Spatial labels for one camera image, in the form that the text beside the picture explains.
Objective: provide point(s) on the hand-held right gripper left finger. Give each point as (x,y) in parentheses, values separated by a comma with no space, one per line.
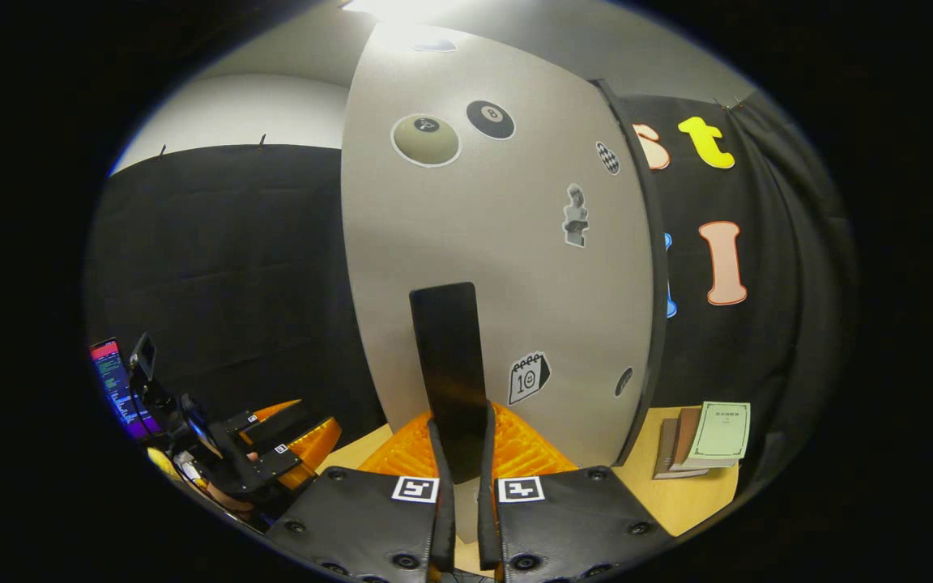
(444,526)

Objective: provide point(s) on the phone with lit screen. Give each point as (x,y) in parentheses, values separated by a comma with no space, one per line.
(114,389)

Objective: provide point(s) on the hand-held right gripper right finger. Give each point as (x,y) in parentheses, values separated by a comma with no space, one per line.
(489,526)

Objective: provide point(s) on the grey cabinet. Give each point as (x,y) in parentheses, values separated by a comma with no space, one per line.
(659,308)

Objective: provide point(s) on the grey cabinet door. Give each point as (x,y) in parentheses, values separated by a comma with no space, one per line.
(499,267)

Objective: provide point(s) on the black backdrop cloth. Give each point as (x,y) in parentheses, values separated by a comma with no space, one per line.
(232,267)

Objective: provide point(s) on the large ceiling light panel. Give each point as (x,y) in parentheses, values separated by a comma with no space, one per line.
(402,6)

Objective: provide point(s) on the green booklet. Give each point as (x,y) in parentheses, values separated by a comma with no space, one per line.
(722,433)

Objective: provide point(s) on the brown book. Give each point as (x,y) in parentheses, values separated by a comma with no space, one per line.
(685,437)

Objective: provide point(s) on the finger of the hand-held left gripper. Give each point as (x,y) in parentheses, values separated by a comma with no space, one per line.
(260,421)
(308,449)

